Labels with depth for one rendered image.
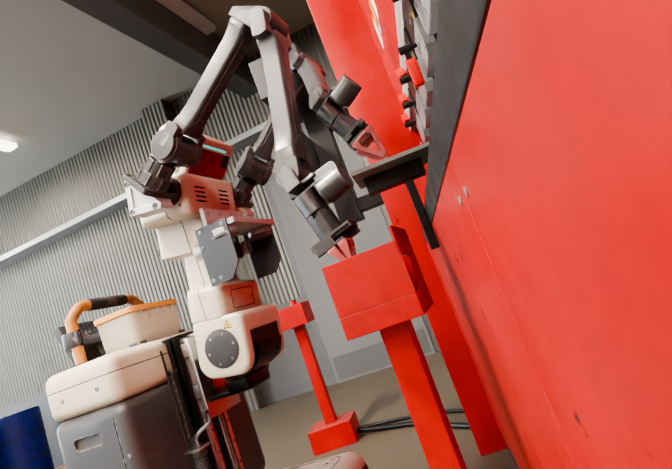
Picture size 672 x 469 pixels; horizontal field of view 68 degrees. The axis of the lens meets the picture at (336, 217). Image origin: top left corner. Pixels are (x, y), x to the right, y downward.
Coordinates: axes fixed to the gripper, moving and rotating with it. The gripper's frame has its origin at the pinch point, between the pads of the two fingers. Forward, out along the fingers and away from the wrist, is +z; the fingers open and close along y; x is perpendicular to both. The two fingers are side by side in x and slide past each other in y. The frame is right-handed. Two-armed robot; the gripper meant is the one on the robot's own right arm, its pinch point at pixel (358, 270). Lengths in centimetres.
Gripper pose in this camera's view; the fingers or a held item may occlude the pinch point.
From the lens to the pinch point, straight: 102.7
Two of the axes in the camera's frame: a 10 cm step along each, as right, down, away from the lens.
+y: 7.8, -6.0, -1.8
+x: 2.7, 0.6, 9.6
